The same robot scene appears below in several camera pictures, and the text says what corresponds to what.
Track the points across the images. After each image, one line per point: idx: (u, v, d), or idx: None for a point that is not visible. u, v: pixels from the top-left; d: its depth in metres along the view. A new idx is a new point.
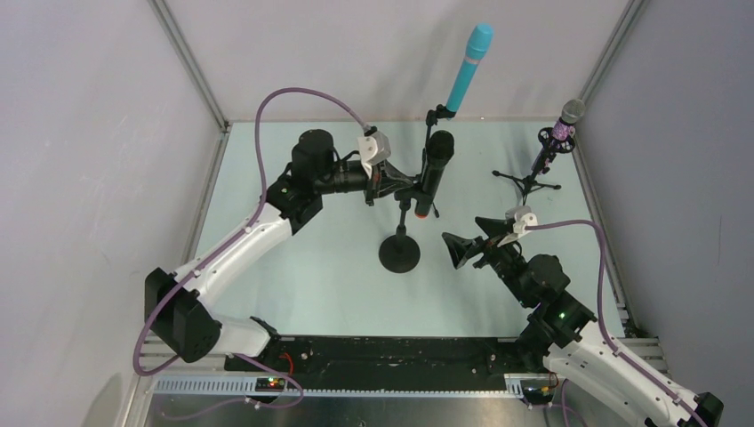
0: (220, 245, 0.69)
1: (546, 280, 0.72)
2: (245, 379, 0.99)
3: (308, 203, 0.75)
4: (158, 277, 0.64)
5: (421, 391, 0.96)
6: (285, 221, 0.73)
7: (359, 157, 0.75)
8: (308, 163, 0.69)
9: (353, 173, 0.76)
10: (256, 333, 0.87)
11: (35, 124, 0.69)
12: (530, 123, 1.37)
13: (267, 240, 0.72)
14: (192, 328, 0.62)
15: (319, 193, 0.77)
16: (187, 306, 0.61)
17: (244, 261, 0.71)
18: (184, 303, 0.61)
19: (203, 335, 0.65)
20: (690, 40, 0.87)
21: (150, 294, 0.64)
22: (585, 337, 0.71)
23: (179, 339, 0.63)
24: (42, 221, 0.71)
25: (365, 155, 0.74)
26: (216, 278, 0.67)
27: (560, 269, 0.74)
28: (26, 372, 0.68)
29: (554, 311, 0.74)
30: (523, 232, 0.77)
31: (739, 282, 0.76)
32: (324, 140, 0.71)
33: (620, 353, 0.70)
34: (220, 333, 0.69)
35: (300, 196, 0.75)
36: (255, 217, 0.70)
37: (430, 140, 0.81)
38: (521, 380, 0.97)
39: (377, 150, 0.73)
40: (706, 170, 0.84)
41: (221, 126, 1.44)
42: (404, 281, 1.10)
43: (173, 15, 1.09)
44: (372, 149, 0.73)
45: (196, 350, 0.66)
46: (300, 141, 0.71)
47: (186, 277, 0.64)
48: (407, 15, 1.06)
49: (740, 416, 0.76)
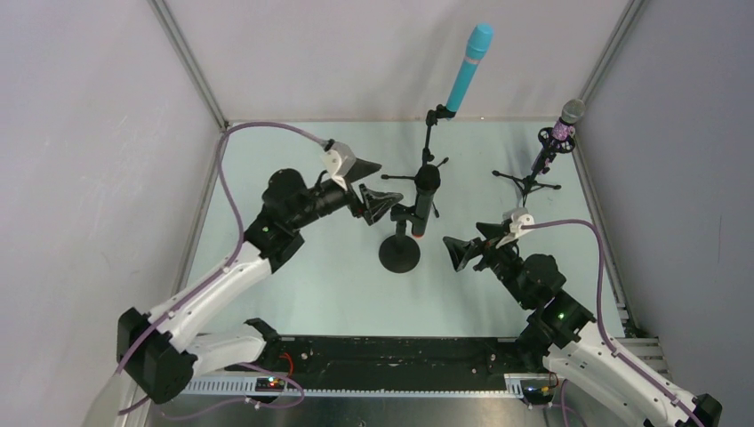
0: (197, 285, 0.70)
1: (539, 278, 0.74)
2: (245, 379, 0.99)
3: (290, 241, 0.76)
4: (132, 318, 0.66)
5: (421, 391, 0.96)
6: (265, 261, 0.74)
7: (328, 173, 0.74)
8: (279, 206, 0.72)
9: (330, 193, 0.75)
10: (244, 343, 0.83)
11: (35, 123, 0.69)
12: (530, 123, 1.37)
13: (243, 281, 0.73)
14: (163, 370, 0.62)
15: (299, 228, 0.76)
16: (159, 349, 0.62)
17: (220, 300, 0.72)
18: (156, 346, 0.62)
19: (174, 376, 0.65)
20: (691, 39, 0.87)
21: (124, 334, 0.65)
22: (583, 337, 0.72)
23: (149, 382, 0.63)
24: (40, 220, 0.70)
25: (332, 167, 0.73)
26: (190, 321, 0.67)
27: (556, 269, 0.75)
28: (28, 371, 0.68)
29: (554, 311, 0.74)
30: (521, 233, 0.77)
31: (739, 283, 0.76)
32: (290, 181, 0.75)
33: (618, 354, 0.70)
34: (194, 373, 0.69)
35: (281, 235, 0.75)
36: (235, 256, 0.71)
37: (420, 173, 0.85)
38: (521, 380, 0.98)
39: (340, 160, 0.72)
40: (706, 172, 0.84)
41: (221, 125, 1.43)
42: (404, 281, 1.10)
43: (173, 14, 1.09)
44: (335, 160, 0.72)
45: (169, 392, 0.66)
46: (269, 186, 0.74)
47: (159, 319, 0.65)
48: (408, 14, 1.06)
49: (739, 417, 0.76)
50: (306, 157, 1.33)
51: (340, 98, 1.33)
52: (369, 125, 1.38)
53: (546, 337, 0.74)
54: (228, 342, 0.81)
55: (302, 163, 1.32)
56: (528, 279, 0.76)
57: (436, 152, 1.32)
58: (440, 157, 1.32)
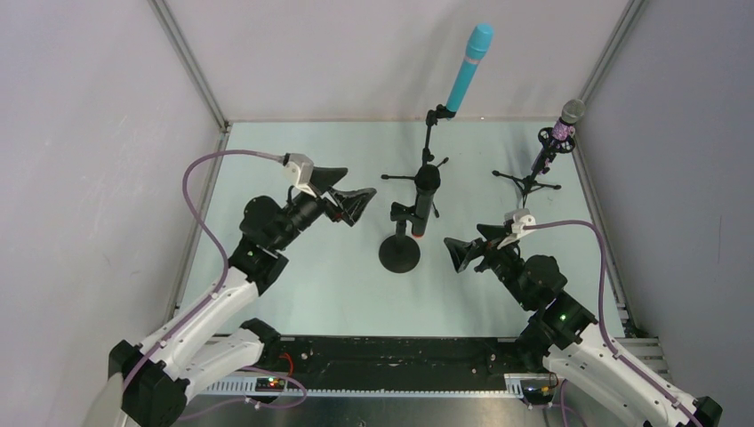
0: (187, 313, 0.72)
1: (541, 278, 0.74)
2: (245, 379, 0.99)
3: (274, 262, 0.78)
4: (123, 351, 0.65)
5: (421, 391, 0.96)
6: (252, 285, 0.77)
7: (292, 182, 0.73)
8: (258, 235, 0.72)
9: (304, 205, 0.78)
10: (239, 352, 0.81)
11: (35, 124, 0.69)
12: (530, 123, 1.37)
13: (232, 306, 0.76)
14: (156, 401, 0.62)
15: (281, 249, 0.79)
16: (154, 377, 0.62)
17: (212, 326, 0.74)
18: (150, 375, 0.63)
19: (169, 406, 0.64)
20: (691, 39, 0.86)
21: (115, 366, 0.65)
22: (585, 340, 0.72)
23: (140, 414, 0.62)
24: (41, 220, 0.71)
25: (295, 178, 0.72)
26: (183, 348, 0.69)
27: (556, 269, 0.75)
28: (28, 371, 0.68)
29: (556, 313, 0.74)
30: (524, 234, 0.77)
31: (739, 283, 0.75)
32: (264, 207, 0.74)
33: (620, 356, 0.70)
34: (188, 400, 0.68)
35: (265, 258, 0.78)
36: (222, 282, 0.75)
37: (420, 173, 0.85)
38: (521, 380, 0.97)
39: (298, 166, 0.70)
40: (706, 171, 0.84)
41: (221, 126, 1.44)
42: (403, 281, 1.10)
43: (173, 14, 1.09)
44: (295, 169, 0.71)
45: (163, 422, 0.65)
46: (244, 214, 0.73)
47: (152, 350, 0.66)
48: (407, 14, 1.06)
49: (738, 418, 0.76)
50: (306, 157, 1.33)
51: (340, 98, 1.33)
52: (369, 125, 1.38)
53: (547, 338, 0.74)
54: (221, 354, 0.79)
55: None
56: (529, 280, 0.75)
57: (436, 152, 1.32)
58: (440, 157, 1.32)
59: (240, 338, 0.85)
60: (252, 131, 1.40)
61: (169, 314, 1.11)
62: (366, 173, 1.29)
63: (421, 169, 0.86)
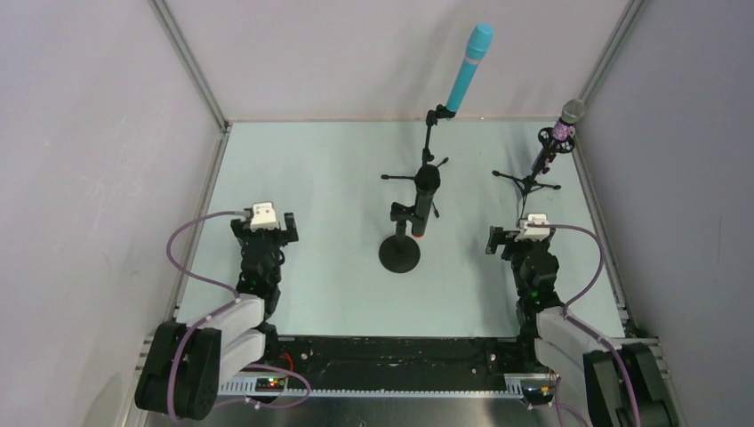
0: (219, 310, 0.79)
1: (534, 264, 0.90)
2: (245, 380, 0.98)
3: (269, 293, 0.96)
4: (167, 328, 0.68)
5: (421, 391, 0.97)
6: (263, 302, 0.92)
7: (269, 224, 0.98)
8: (260, 266, 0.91)
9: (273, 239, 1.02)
10: (249, 345, 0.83)
11: (35, 124, 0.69)
12: (530, 123, 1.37)
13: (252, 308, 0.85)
14: (210, 362, 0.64)
15: (273, 283, 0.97)
16: (209, 334, 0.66)
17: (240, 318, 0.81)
18: (203, 335, 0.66)
19: (212, 380, 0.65)
20: (690, 40, 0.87)
21: (160, 346, 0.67)
22: (547, 311, 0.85)
23: (194, 376, 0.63)
24: (40, 219, 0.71)
25: (269, 218, 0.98)
26: (224, 326, 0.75)
27: (553, 264, 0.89)
28: (26, 371, 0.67)
29: (533, 301, 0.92)
30: (532, 229, 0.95)
31: (739, 283, 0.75)
32: (260, 245, 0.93)
33: (569, 316, 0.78)
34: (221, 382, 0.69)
35: (261, 290, 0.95)
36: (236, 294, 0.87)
37: (419, 175, 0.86)
38: (522, 381, 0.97)
39: (269, 208, 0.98)
40: (707, 171, 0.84)
41: (221, 125, 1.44)
42: (404, 281, 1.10)
43: (173, 13, 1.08)
44: (267, 212, 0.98)
45: (203, 405, 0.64)
46: (247, 252, 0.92)
47: (199, 322, 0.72)
48: (407, 14, 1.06)
49: (738, 417, 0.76)
50: (306, 157, 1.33)
51: (340, 97, 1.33)
52: (369, 125, 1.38)
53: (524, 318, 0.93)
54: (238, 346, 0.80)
55: (302, 163, 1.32)
56: (528, 268, 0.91)
57: (436, 152, 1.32)
58: (440, 157, 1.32)
59: (244, 332, 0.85)
60: (252, 130, 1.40)
61: (170, 315, 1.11)
62: (366, 174, 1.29)
63: (419, 171, 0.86)
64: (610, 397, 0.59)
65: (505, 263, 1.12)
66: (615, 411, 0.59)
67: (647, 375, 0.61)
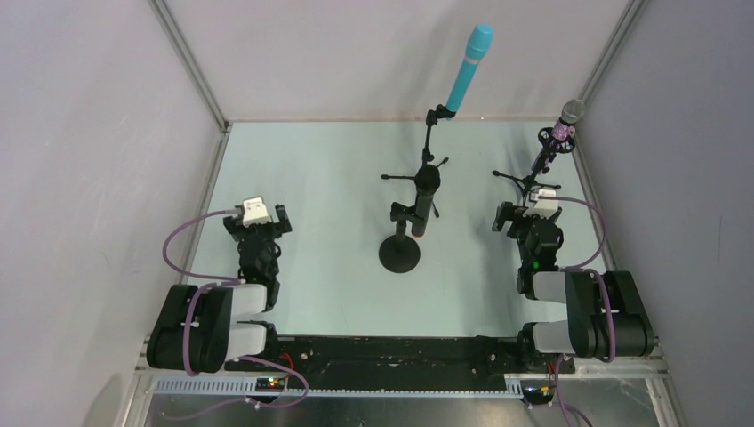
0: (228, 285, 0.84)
1: (539, 233, 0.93)
2: (245, 379, 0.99)
3: (268, 282, 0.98)
4: (178, 292, 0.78)
5: (420, 391, 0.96)
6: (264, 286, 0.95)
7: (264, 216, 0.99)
8: (257, 262, 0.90)
9: (268, 230, 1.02)
10: (248, 334, 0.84)
11: (35, 124, 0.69)
12: (530, 123, 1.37)
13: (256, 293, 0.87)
14: (219, 321, 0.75)
15: (269, 275, 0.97)
16: (222, 292, 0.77)
17: (244, 298, 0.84)
18: (215, 296, 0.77)
19: (220, 338, 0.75)
20: (690, 40, 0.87)
21: (173, 306, 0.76)
22: (540, 283, 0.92)
23: (207, 331, 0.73)
24: (39, 220, 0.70)
25: (260, 212, 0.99)
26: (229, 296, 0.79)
27: (557, 234, 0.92)
28: (26, 371, 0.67)
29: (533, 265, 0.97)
30: (541, 204, 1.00)
31: (739, 283, 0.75)
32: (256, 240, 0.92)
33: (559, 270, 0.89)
34: (228, 346, 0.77)
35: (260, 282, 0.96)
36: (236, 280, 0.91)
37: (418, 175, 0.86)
38: (520, 380, 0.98)
39: (260, 203, 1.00)
40: (707, 171, 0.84)
41: (221, 126, 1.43)
42: (403, 281, 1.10)
43: (173, 14, 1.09)
44: (259, 205, 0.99)
45: (211, 361, 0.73)
46: (244, 246, 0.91)
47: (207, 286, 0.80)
48: (408, 14, 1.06)
49: (737, 418, 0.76)
50: (305, 157, 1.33)
51: (340, 97, 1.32)
52: (369, 125, 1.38)
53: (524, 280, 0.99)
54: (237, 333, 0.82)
55: (301, 163, 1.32)
56: (535, 237, 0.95)
57: (436, 152, 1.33)
58: (440, 157, 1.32)
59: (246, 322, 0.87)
60: (252, 130, 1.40)
61: None
62: (366, 174, 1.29)
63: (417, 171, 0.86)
64: (587, 306, 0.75)
65: (509, 243, 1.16)
66: (592, 320, 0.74)
67: (624, 294, 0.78)
